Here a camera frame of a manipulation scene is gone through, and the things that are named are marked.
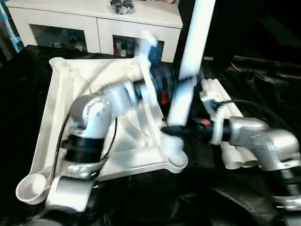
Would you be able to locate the white plastic table leg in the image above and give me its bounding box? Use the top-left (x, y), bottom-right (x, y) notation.
top-left (166, 0), bottom-right (216, 129)
top-left (211, 79), bottom-right (261, 168)
top-left (201, 79), bottom-right (244, 170)
top-left (206, 79), bottom-right (259, 168)

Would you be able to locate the white plastic table top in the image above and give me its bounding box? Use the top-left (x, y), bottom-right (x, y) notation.
top-left (16, 56), bottom-right (189, 205)

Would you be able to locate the black plastic mat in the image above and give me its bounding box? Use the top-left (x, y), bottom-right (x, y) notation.
top-left (0, 44), bottom-right (301, 226)

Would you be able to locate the clear bag of dark parts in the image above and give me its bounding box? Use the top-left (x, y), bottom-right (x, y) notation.
top-left (110, 0), bottom-right (137, 14)

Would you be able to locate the black backdrop cloth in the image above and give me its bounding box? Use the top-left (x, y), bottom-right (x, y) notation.
top-left (178, 0), bottom-right (301, 64)

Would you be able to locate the white sideboard cabinet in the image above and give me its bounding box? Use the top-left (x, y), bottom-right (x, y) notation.
top-left (7, 0), bottom-right (184, 63)

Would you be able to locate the blue printed panel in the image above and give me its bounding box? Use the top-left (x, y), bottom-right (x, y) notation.
top-left (0, 2), bottom-right (25, 54)

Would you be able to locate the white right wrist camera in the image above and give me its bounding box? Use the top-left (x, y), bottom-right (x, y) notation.
top-left (199, 90), bottom-right (226, 144)

